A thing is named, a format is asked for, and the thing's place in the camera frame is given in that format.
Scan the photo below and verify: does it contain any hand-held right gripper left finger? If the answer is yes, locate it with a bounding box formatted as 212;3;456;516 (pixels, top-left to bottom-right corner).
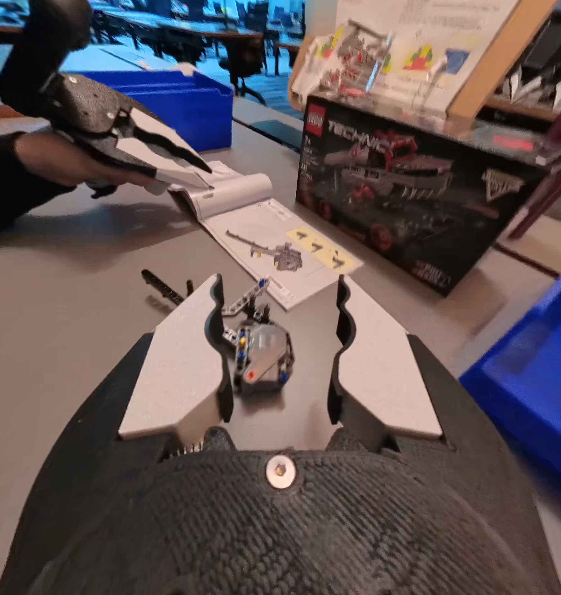
118;273;235;441

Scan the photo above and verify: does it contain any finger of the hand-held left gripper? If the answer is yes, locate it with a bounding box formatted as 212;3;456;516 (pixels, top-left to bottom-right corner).
114;108;214;175
154;158;217;197

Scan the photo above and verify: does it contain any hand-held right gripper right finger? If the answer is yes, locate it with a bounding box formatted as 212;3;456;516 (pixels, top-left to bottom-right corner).
327;274;444;452

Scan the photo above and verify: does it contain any grey toy brick assembly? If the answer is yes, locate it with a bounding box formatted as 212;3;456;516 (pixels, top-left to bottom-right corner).
222;276;296;397

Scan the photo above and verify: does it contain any toy instruction booklet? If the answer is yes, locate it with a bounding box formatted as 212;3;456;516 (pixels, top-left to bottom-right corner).
169;160;365;311

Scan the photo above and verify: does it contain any person's left forearm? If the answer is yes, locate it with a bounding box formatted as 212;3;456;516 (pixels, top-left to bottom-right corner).
0;131;79;235

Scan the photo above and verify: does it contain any grey desk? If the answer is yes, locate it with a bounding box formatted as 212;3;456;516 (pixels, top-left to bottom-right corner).
0;95;561;595

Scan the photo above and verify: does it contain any person's left hand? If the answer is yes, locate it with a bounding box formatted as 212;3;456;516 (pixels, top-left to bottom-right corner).
15;132;159;190

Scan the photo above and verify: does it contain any blue plastic bin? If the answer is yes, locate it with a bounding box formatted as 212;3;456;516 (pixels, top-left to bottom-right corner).
73;69;236;153
458;262;561;486

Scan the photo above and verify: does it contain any black toy beam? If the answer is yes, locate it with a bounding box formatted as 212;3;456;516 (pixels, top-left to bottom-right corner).
140;268;194;308

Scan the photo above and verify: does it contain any dark flat panel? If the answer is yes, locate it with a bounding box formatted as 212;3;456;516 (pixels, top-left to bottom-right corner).
249;119;305;150

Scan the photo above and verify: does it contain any long background table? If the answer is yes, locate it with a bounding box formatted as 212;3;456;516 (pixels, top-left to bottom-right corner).
89;7;305;77

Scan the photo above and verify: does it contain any black office chair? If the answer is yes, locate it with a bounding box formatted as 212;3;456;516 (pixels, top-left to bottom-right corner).
218;28;268;107

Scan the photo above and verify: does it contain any black toy set box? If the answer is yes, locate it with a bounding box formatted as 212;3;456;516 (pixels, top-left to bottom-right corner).
295;95;556;297

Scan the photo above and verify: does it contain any printed instruction sheet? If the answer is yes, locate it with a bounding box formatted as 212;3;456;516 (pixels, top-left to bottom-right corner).
290;0;523;114

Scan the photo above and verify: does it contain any wooden rack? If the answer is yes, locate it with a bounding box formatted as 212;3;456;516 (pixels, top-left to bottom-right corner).
480;9;561;124

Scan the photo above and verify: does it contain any dark red frame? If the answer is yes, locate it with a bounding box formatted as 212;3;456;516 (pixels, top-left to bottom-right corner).
507;106;561;241

